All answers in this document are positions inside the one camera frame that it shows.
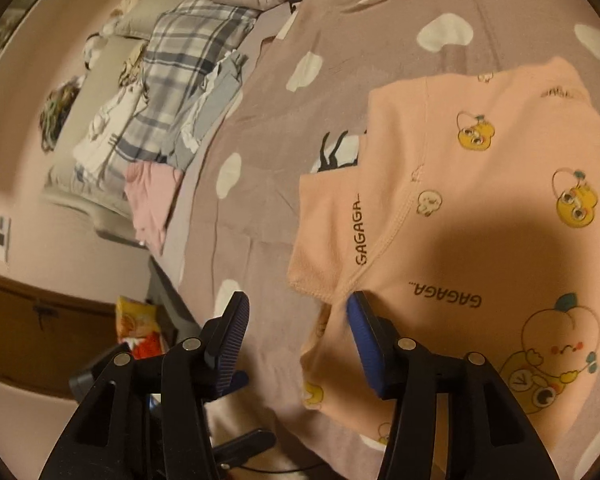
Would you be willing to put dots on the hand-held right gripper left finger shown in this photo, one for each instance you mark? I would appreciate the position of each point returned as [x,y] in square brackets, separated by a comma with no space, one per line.
[230,340]

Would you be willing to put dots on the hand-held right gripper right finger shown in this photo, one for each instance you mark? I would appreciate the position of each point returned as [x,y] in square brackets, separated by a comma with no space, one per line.
[362,335]

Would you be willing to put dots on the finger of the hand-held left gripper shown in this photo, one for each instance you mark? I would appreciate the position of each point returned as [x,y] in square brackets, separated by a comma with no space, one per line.
[245,444]

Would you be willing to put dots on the pink cartoon print garment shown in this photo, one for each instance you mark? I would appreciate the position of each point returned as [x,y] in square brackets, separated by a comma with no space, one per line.
[480,210]

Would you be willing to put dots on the wooden cabinet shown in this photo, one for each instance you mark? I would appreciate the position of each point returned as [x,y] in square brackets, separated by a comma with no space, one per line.
[25,340]

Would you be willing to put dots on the yellow snack packet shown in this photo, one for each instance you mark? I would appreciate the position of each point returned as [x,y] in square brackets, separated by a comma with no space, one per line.
[137,322]

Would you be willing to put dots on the mauve polka dot blanket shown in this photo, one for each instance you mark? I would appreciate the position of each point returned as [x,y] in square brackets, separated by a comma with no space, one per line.
[260,240]

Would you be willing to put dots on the small pink cloth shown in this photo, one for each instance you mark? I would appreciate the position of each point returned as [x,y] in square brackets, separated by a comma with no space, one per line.
[152,195]

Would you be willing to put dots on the light blue cloth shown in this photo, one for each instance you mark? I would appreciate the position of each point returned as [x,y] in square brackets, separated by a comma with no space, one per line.
[215,105]

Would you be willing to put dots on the white printed cloth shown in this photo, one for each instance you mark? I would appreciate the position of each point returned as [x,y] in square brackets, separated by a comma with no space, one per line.
[112,120]

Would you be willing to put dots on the colourful cloth bundle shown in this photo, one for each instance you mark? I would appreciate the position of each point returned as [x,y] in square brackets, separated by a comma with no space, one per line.
[57,115]

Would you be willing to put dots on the plaid cloth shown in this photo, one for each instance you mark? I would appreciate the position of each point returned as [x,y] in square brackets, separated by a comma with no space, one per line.
[180,60]

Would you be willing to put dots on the grey pillow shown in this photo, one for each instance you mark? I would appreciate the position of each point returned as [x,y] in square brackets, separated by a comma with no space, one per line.
[155,5]

